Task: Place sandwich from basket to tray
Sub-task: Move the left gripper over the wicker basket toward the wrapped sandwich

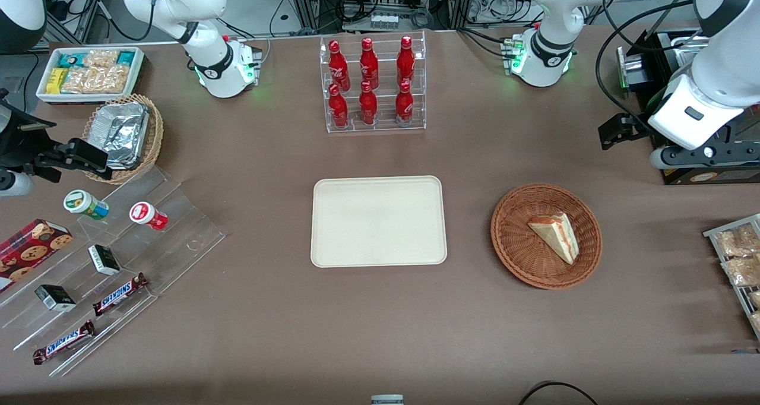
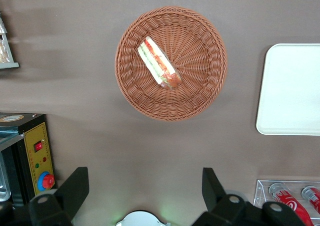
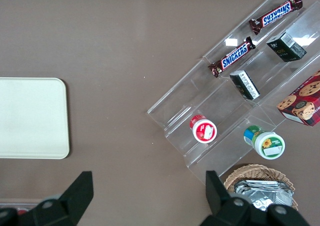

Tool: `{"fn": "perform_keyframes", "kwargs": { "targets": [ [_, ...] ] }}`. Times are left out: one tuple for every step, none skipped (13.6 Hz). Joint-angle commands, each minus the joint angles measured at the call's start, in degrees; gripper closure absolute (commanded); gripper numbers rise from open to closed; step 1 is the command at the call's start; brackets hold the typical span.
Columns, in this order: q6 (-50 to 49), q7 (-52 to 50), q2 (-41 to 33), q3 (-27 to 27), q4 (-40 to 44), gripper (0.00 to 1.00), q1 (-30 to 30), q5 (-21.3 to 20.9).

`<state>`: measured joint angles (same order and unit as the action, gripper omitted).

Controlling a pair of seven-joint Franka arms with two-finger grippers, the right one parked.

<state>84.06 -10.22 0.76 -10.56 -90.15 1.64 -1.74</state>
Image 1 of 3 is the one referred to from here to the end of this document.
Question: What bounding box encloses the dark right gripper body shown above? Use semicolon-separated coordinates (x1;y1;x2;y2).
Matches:
0;90;58;170

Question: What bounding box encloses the triangular sandwich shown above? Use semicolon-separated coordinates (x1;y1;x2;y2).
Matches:
528;213;580;265

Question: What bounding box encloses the light wicker basket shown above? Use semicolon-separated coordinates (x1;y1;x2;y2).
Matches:
82;93;165;185

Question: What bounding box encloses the brown round wicker basket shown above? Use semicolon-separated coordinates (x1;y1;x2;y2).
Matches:
490;183;603;290

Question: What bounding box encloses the cream rectangular tray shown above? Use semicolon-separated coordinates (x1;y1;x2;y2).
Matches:
311;175;448;268

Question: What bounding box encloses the crumpled foil container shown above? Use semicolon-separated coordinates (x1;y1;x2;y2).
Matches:
89;101;150;171

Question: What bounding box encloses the green lid cup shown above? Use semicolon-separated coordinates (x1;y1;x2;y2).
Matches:
63;189;110;221

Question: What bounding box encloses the white snack bin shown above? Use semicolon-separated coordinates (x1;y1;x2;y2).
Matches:
36;46;146;106

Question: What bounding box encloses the yellow snack pack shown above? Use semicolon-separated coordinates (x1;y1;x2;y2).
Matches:
46;67;69;95

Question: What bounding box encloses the black food warmer cabinet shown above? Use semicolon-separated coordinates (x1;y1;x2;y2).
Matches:
616;30;760;186

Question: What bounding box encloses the red lid cup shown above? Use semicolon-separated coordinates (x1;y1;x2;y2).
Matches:
129;201;169;232

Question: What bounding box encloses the clear rice cracker bag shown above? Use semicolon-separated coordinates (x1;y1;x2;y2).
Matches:
83;49;121;70
61;65;129;94

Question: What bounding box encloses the red cookie box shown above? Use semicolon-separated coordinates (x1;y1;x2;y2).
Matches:
0;218;74;294

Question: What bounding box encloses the small black box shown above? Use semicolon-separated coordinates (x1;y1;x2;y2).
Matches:
34;284;77;312
87;244;121;276

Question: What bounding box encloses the clear acrylic stepped stand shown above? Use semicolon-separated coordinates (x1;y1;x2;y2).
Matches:
0;164;226;377

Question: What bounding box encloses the snickers chocolate bar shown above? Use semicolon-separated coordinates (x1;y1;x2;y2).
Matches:
32;319;96;365
92;273;149;317

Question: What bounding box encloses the red cola bottle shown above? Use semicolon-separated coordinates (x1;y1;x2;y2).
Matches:
359;81;378;126
397;35;416;86
328;83;350;129
359;37;379;90
328;40;351;92
395;80;414;126

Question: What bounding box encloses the clear acrylic bottle rack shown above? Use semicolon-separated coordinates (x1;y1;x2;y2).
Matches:
319;31;427;134

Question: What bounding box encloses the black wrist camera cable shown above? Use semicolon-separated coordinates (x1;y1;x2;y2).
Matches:
596;0;701;134

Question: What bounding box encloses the metal wire rack tray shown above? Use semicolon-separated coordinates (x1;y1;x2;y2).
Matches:
703;213;760;341

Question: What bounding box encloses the aluminium frame rack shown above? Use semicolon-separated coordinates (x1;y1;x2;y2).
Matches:
285;0;476;34

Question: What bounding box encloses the black floor cable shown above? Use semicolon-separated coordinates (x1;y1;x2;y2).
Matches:
518;381;599;405

